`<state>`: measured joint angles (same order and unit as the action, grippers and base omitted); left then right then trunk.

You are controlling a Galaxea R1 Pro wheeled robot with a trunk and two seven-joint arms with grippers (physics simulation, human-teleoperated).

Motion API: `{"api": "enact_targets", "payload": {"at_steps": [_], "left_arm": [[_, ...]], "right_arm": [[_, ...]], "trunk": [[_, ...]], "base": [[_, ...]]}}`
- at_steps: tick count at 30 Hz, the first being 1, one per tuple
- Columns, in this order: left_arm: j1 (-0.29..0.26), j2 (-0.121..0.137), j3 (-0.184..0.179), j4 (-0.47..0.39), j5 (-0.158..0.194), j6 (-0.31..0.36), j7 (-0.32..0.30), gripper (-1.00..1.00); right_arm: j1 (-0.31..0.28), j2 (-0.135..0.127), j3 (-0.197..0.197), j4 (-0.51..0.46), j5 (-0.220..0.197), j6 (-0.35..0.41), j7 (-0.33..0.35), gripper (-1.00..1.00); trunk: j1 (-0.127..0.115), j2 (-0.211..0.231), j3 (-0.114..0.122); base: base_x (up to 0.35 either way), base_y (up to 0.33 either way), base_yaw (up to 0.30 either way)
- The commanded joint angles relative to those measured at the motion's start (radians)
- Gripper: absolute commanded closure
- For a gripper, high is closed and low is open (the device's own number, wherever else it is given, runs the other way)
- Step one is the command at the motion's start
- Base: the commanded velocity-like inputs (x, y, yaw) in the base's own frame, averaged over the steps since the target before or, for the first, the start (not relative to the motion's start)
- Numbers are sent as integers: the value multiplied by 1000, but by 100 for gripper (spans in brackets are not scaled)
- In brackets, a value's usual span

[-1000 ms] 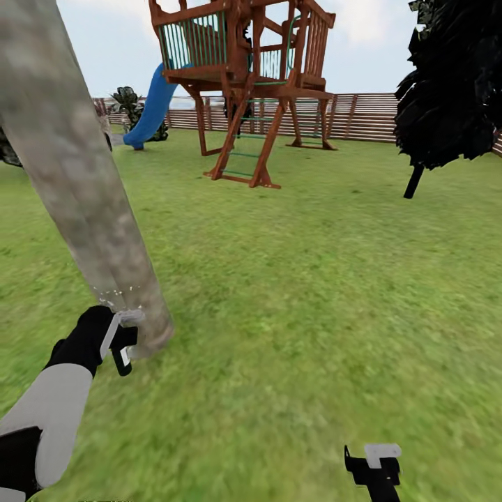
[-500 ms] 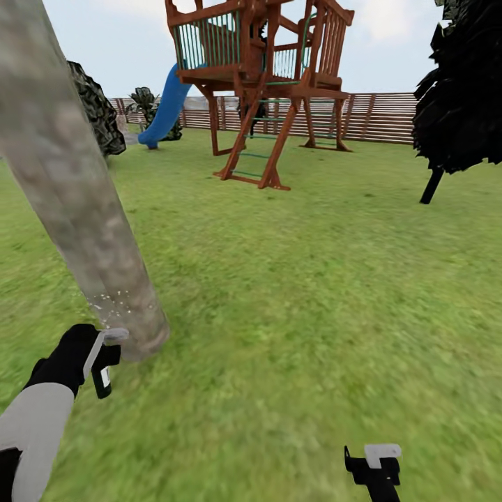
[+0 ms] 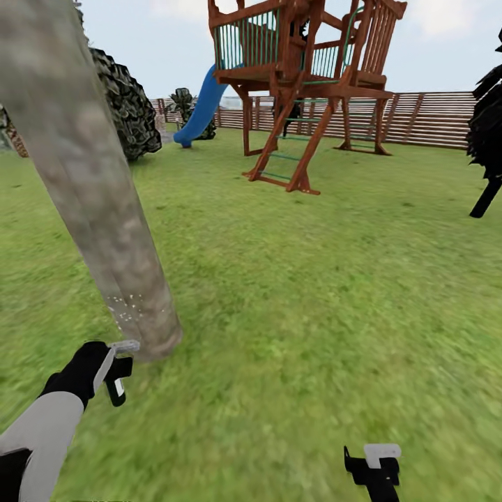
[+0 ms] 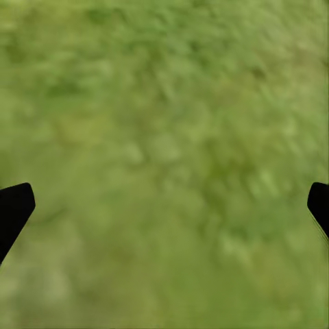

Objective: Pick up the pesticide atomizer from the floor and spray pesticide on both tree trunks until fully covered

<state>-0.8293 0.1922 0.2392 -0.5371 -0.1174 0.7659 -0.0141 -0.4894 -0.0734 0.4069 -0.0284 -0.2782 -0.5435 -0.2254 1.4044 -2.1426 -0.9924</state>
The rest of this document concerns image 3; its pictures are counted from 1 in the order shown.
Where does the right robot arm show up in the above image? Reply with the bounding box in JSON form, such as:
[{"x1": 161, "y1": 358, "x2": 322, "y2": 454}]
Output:
[{"x1": 345, "y1": 443, "x2": 401, "y2": 502}]

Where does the pesticide atomizer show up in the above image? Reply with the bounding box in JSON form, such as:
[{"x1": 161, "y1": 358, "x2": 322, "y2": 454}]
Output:
[{"x1": 105, "y1": 379, "x2": 126, "y2": 406}]

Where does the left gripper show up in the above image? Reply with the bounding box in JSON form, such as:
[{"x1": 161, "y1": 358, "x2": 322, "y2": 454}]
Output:
[{"x1": 104, "y1": 354, "x2": 133, "y2": 381}]

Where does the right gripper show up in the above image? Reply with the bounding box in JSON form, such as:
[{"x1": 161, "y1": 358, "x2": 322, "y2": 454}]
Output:
[{"x1": 345, "y1": 453, "x2": 399, "y2": 490}]

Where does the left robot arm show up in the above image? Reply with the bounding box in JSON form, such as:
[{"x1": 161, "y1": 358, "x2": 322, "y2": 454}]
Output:
[{"x1": 0, "y1": 340, "x2": 140, "y2": 502}]

